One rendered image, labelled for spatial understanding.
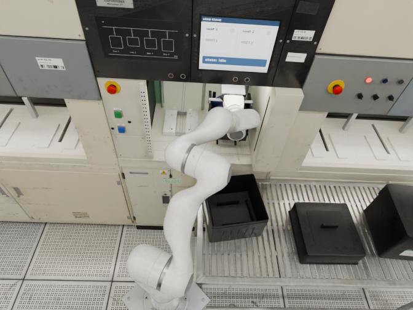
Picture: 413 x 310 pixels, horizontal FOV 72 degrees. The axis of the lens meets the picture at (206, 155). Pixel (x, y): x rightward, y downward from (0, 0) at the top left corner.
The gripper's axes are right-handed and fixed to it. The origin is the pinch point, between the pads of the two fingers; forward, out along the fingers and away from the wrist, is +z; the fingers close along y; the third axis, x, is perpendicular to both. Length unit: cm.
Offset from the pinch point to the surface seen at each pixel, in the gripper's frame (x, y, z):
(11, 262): -124, -143, -47
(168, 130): -33.3, -34.1, 3.2
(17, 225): -124, -151, -18
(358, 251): -37, 61, -67
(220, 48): 33.2, -10.3, -18.6
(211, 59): 28.0, -13.7, -18.6
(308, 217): -37, 41, -50
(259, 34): 39.8, 3.3, -18.5
